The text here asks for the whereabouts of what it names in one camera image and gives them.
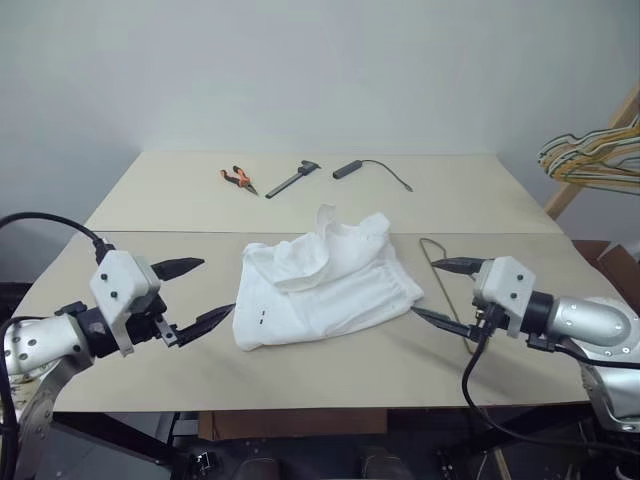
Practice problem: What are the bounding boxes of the white garment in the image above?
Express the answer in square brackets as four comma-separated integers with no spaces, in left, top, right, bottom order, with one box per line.
[232,203,426,354]

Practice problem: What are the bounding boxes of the wooden hanger rack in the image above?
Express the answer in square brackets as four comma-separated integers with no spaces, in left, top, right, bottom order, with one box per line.
[543,82,640,219]

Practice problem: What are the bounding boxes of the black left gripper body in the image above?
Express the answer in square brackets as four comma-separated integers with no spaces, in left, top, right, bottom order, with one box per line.
[125,293,180,348]

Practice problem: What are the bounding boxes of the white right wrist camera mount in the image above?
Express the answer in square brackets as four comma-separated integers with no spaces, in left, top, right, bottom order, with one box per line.
[471,255,537,338]

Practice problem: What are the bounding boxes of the brown cardboard sheet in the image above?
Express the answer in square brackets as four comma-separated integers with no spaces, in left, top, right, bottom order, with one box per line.
[198,408,389,442]

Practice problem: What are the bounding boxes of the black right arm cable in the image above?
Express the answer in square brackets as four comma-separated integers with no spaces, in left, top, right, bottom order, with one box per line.
[462,304,640,456]

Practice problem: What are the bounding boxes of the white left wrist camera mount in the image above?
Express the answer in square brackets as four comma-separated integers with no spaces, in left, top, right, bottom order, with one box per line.
[89,249,163,358]

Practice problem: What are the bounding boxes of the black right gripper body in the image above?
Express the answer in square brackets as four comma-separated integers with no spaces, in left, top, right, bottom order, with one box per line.
[469,297,509,341]

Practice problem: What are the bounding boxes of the olive wire hanger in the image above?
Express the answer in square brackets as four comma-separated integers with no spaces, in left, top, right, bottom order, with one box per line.
[418,238,481,356]

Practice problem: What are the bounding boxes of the black caliper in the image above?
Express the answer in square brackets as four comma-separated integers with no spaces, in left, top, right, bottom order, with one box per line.
[264,159,323,201]

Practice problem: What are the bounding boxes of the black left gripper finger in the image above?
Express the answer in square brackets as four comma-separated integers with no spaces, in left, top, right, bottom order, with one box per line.
[174,302,237,348]
[150,257,206,283]

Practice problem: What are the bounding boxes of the rack of wire hangers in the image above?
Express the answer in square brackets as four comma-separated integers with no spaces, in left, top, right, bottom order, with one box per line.
[547,118,640,196]

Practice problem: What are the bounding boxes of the black adapter with cable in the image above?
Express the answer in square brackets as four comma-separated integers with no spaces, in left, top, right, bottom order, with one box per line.
[331,158,415,194]

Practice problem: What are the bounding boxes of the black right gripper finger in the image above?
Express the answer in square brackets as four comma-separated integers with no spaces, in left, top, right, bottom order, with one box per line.
[431,256,483,276]
[410,307,474,341]

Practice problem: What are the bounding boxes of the orange handled pliers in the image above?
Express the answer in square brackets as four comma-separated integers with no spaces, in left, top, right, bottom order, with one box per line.
[218,165,261,198]

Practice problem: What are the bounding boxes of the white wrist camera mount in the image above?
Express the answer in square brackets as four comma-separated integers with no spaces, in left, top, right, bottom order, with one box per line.
[471,255,537,338]
[89,249,163,358]

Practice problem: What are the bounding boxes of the dark rounded shape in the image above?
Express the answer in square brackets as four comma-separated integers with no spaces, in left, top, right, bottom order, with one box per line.
[234,452,282,480]

